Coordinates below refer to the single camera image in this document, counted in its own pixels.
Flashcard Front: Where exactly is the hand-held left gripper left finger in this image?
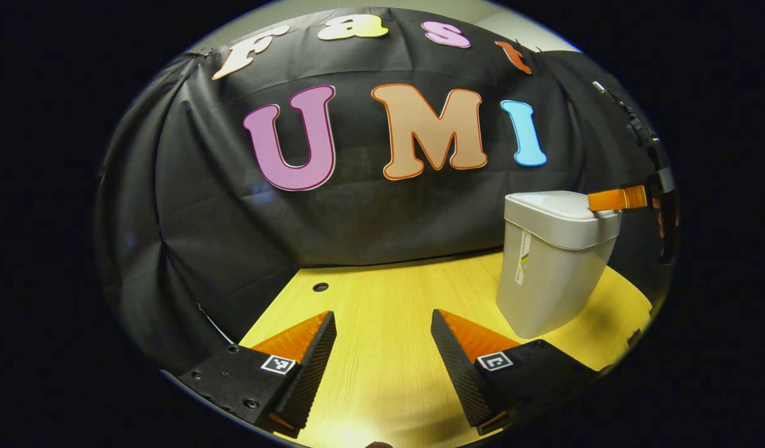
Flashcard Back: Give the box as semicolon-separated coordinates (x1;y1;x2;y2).
178;310;337;436

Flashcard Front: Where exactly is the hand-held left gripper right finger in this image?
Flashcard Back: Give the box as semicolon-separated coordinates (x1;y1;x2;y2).
431;308;601;436

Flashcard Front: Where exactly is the white desktop garbage bin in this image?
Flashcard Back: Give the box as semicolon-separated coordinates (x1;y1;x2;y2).
495;190;623;340

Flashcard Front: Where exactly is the wooden desktop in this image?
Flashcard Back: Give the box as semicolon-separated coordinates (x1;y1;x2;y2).
239;251;654;448

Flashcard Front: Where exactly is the black backdrop cloth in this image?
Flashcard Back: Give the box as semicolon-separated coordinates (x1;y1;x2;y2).
95;6;672;374

